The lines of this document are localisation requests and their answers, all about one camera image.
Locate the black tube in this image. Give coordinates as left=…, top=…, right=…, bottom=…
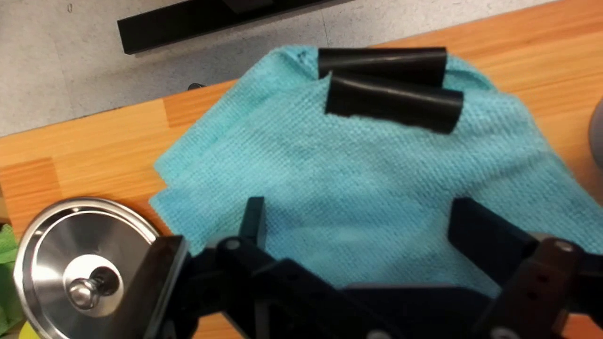
left=316, top=46, right=450, bottom=89
left=324, top=74, right=465, bottom=136

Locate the yellow toy fruit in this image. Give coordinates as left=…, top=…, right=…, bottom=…
left=17, top=323, right=41, bottom=339

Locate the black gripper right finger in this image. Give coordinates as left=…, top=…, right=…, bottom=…
left=446, top=197, right=537, bottom=287

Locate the silver pot lid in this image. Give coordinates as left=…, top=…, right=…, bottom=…
left=11, top=197, right=162, bottom=339

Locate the blue cloth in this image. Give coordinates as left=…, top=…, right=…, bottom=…
left=149, top=44, right=603, bottom=300

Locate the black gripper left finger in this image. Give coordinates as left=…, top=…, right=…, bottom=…
left=237, top=195, right=267, bottom=253

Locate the dark grey plastic box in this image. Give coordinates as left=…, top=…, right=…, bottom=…
left=115, top=0, right=354, bottom=57

